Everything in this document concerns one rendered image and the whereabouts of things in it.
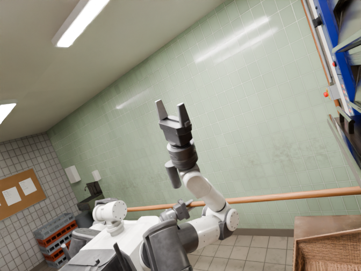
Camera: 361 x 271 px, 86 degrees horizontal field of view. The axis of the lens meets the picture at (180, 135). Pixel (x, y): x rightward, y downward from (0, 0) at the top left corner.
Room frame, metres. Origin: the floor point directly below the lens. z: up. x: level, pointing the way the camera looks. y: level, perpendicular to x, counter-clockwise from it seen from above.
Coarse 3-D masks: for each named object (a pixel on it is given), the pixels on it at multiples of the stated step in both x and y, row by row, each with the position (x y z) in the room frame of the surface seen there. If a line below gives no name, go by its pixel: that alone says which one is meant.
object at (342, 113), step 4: (336, 108) 0.92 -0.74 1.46; (340, 108) 0.87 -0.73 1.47; (340, 112) 0.83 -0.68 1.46; (344, 112) 0.78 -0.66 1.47; (340, 116) 0.85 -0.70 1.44; (344, 116) 0.74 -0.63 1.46; (348, 116) 0.72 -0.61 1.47; (340, 120) 0.85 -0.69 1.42; (348, 120) 0.68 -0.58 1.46; (352, 120) 0.66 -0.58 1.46; (348, 124) 0.69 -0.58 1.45; (352, 124) 0.68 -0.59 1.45; (348, 128) 0.69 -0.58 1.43; (352, 128) 0.68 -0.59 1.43; (348, 132) 0.70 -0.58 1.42; (352, 132) 0.69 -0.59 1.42
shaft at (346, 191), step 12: (288, 192) 0.83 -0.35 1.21; (300, 192) 0.80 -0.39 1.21; (312, 192) 0.77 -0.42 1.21; (324, 192) 0.74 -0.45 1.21; (336, 192) 0.72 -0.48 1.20; (348, 192) 0.70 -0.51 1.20; (360, 192) 0.68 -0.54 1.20; (168, 204) 1.23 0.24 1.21; (192, 204) 1.11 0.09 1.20; (204, 204) 1.06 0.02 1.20
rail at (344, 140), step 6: (330, 114) 0.96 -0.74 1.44; (330, 120) 0.85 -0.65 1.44; (336, 126) 0.75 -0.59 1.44; (336, 132) 0.69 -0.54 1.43; (342, 132) 0.67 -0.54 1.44; (342, 138) 0.62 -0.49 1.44; (342, 144) 0.59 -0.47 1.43; (348, 144) 0.56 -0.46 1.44; (348, 150) 0.53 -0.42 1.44; (354, 150) 0.52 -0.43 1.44; (348, 156) 0.52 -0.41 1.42; (354, 156) 0.48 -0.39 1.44; (354, 162) 0.46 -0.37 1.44; (360, 162) 0.45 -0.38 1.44; (360, 168) 0.42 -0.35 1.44; (360, 174) 0.40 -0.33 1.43
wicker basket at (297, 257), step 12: (360, 228) 0.95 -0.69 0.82; (300, 240) 1.12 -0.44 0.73; (324, 240) 1.05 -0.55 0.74; (336, 240) 1.01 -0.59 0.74; (348, 240) 0.98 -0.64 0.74; (360, 240) 0.95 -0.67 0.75; (300, 252) 1.13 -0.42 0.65; (312, 252) 1.09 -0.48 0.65; (324, 252) 1.06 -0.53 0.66; (336, 252) 1.02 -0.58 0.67; (348, 252) 0.99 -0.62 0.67; (360, 252) 0.96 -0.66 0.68; (300, 264) 1.08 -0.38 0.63; (312, 264) 1.09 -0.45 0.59; (324, 264) 1.06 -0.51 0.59; (336, 264) 1.03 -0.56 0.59; (348, 264) 1.00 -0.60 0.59; (360, 264) 0.97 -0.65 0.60
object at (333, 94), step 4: (336, 84) 1.36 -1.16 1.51; (328, 88) 1.38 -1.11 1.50; (332, 88) 1.37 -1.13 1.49; (336, 88) 1.36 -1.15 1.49; (328, 92) 1.39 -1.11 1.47; (332, 92) 1.38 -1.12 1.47; (336, 92) 1.36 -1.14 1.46; (332, 96) 1.38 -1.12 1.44; (336, 96) 1.37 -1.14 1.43; (340, 96) 1.36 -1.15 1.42; (332, 100) 1.39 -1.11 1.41
